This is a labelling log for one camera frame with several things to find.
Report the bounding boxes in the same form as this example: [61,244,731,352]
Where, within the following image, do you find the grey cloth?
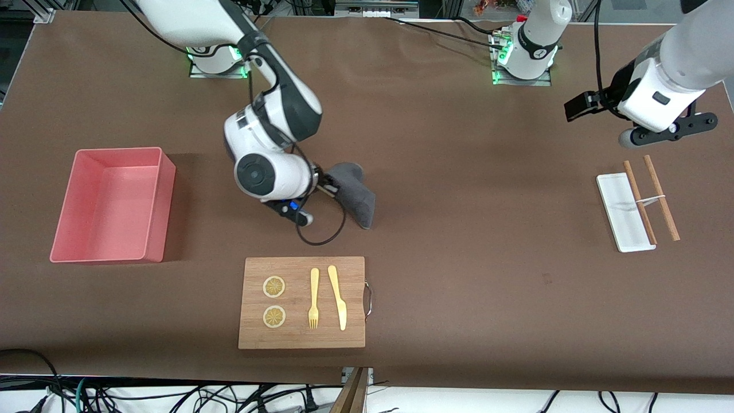
[326,162,377,231]

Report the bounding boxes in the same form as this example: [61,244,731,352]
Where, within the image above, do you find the brown wooden chopstick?
[623,160,658,246]
[643,155,681,241]

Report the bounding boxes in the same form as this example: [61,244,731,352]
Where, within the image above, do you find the yellow plastic fork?
[308,267,320,330]

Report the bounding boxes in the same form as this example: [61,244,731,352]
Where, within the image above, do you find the white rectangular tray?
[596,173,657,253]

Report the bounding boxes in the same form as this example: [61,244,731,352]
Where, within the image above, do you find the yellow plastic knife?
[327,264,348,332]

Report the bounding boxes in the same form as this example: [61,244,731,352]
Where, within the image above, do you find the wooden cutting board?
[238,256,366,350]

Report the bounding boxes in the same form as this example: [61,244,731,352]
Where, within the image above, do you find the grey power strip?
[334,0,420,18]

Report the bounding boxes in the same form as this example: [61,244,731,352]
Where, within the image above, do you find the wooden plank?
[329,367,372,413]

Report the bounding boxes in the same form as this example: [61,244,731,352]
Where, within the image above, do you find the pink plastic bin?
[49,147,177,264]

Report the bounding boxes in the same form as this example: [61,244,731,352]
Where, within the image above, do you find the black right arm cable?
[247,34,348,247]

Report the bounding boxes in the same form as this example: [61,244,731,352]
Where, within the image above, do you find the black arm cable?
[247,34,348,247]
[592,0,628,118]

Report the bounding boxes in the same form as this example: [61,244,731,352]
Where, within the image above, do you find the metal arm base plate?
[188,57,251,80]
[492,69,552,87]

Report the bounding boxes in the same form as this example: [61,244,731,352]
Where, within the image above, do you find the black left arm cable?
[592,0,628,118]

